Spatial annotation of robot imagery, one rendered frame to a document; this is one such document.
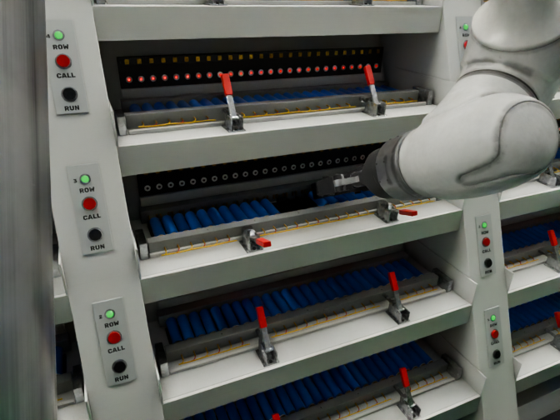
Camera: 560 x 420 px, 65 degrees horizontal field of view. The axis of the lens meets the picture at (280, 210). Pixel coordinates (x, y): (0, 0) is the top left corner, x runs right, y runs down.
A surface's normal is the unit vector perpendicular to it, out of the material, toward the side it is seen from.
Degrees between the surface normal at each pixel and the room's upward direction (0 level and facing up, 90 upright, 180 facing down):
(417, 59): 90
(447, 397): 23
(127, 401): 90
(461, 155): 97
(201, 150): 113
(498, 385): 90
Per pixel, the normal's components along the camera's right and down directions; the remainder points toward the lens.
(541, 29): -0.10, 0.20
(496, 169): -0.46, 0.69
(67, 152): 0.37, 0.04
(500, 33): -0.75, 0.15
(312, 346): 0.01, -0.89
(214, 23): 0.40, 0.42
